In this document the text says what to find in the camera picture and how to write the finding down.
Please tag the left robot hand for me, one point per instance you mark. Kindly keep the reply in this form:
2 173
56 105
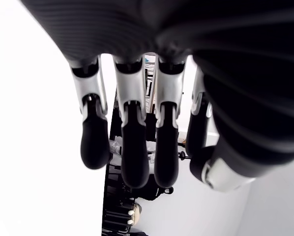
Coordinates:
211 73

